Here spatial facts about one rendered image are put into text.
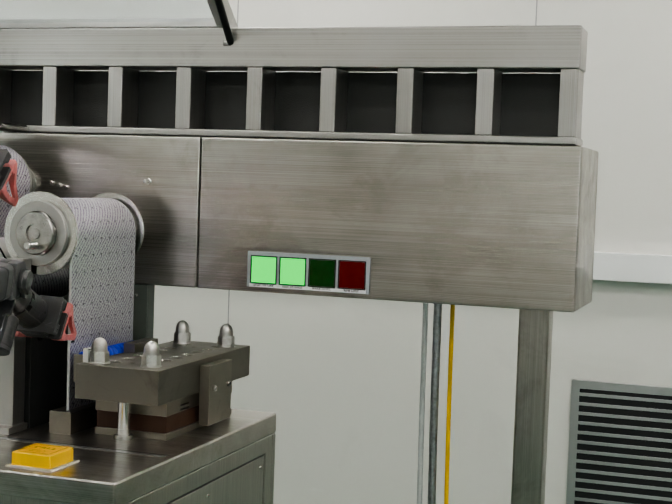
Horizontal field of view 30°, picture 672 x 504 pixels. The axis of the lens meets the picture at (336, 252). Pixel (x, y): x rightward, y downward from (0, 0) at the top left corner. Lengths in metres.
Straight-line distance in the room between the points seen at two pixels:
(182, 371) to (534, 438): 0.72
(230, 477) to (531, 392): 0.61
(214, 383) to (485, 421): 2.56
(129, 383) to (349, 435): 2.80
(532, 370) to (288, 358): 2.56
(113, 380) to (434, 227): 0.65
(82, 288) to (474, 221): 0.72
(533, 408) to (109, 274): 0.86
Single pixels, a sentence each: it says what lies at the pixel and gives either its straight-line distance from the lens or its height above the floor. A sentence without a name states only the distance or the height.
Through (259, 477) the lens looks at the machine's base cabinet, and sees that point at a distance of 2.46.
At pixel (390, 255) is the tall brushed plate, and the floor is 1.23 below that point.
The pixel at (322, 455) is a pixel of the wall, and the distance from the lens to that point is 4.97.
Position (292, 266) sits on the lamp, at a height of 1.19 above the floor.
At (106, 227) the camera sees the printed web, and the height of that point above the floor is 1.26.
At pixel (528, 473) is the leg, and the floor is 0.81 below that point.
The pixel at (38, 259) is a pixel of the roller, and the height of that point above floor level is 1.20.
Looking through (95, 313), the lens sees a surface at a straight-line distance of 2.34.
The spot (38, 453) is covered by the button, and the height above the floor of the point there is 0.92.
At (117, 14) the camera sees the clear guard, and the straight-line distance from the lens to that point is 2.62.
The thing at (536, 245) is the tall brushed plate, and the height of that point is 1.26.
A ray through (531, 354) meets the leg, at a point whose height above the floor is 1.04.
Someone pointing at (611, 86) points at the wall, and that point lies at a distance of 4.64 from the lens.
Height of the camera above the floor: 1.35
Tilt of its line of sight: 3 degrees down
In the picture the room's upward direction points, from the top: 2 degrees clockwise
